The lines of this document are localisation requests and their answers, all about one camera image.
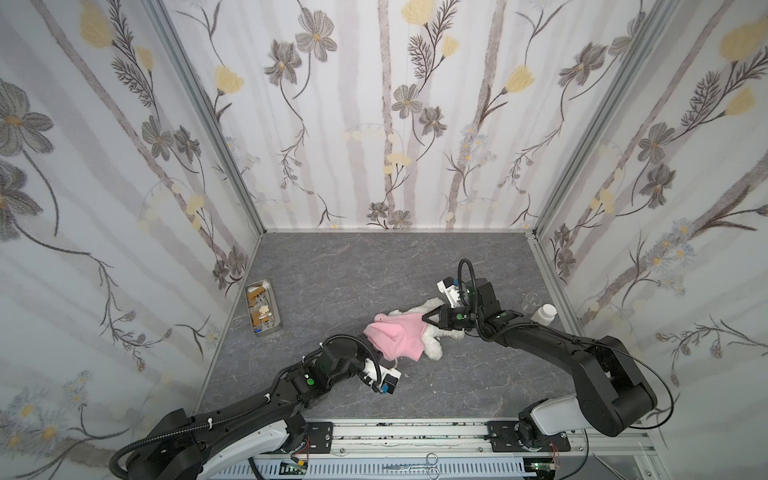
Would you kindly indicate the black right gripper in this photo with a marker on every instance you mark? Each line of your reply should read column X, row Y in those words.
column 447, row 318

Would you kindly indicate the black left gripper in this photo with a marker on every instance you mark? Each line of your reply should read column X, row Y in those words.
column 362, row 362

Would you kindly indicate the white plush teddy bear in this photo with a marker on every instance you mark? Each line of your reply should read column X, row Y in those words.
column 431, row 335

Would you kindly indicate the pink fleece teddy hoodie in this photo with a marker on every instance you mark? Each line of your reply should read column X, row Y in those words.
column 397, row 336

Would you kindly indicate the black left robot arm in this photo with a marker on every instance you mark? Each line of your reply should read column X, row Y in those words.
column 181, row 446

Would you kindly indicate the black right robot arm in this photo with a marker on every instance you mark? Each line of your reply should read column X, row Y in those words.
column 611, row 394

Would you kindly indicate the clear plastic measuring cup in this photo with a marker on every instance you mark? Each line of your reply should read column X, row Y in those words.
column 531, row 304

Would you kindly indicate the white plastic bottle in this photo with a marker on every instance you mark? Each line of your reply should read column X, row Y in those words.
column 545, row 315

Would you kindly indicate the clear tray with small parts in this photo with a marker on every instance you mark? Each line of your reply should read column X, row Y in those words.
column 262, row 308

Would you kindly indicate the steel scissors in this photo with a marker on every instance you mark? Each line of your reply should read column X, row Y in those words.
column 429, row 467

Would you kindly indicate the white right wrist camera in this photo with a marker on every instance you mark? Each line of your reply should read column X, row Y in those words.
column 450, row 289

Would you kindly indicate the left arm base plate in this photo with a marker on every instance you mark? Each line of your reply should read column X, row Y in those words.
column 314, row 437

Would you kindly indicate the aluminium mounting rail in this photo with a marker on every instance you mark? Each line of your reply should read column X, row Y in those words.
column 362, row 447

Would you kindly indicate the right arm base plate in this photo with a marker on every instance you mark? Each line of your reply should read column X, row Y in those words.
column 516, row 436

